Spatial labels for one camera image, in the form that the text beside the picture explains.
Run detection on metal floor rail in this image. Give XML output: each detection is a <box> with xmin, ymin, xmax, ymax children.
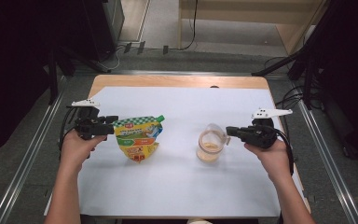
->
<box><xmin>0</xmin><ymin>76</ymin><xmax>68</xmax><ymax>224</ymax></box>
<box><xmin>74</xmin><ymin>69</ymin><xmax>293</xmax><ymax>77</ymax></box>
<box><xmin>292</xmin><ymin>80</ymin><xmax>358</xmax><ymax>224</ymax></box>

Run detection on white paper sheet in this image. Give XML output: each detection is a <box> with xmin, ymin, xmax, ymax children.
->
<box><xmin>44</xmin><ymin>86</ymin><xmax>308</xmax><ymax>217</ymax></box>

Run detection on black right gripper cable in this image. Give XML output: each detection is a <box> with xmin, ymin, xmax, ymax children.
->
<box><xmin>271</xmin><ymin>127</ymin><xmax>295</xmax><ymax>176</ymax></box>

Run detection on person's right hand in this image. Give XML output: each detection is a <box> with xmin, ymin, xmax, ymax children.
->
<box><xmin>244</xmin><ymin>138</ymin><xmax>291</xmax><ymax>185</ymax></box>

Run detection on hanging black cable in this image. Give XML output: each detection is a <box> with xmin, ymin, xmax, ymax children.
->
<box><xmin>180</xmin><ymin>0</ymin><xmax>199</xmax><ymax>51</ymax></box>

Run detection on dark curtain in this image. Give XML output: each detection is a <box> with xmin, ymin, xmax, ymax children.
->
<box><xmin>318</xmin><ymin>0</ymin><xmax>358</xmax><ymax>164</ymax></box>
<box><xmin>0</xmin><ymin>0</ymin><xmax>55</xmax><ymax>161</ymax></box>

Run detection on person's left hand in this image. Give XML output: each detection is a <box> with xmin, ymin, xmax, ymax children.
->
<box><xmin>59</xmin><ymin>130</ymin><xmax>106</xmax><ymax>171</ymax></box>

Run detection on dark cabinet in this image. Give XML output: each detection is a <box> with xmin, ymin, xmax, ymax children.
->
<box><xmin>83</xmin><ymin>0</ymin><xmax>125</xmax><ymax>62</ymax></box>

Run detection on white floor cable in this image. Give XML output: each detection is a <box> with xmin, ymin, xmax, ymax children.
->
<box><xmin>101</xmin><ymin>45</ymin><xmax>122</xmax><ymax>71</ymax></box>

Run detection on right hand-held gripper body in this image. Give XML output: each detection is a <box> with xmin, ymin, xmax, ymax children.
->
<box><xmin>245</xmin><ymin>107</ymin><xmax>294</xmax><ymax>148</ymax></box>

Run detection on pale rounded object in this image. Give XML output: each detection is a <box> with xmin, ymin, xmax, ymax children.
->
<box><xmin>186</xmin><ymin>218</ymin><xmax>213</xmax><ymax>224</ymax></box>

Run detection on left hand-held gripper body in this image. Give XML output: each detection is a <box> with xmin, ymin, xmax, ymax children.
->
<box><xmin>71</xmin><ymin>98</ymin><xmax>102</xmax><ymax>141</ymax></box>

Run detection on black floor cables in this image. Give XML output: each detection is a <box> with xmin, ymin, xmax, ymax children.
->
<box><xmin>264</xmin><ymin>55</ymin><xmax>324</xmax><ymax>125</ymax></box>

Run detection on yellow green spout pouch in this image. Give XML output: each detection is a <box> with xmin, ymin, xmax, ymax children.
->
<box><xmin>112</xmin><ymin>115</ymin><xmax>166</xmax><ymax>163</ymax></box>

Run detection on black metal stand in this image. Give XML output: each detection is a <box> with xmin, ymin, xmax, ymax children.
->
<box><xmin>251</xmin><ymin>0</ymin><xmax>334</xmax><ymax>110</ymax></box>
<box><xmin>48</xmin><ymin>46</ymin><xmax>106</xmax><ymax>105</ymax></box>

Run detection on light wooden furniture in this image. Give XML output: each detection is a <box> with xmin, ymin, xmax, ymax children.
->
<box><xmin>178</xmin><ymin>0</ymin><xmax>327</xmax><ymax>55</ymax></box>

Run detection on clear glass cup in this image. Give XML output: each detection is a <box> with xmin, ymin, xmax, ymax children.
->
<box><xmin>196</xmin><ymin>122</ymin><xmax>231</xmax><ymax>163</ymax></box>

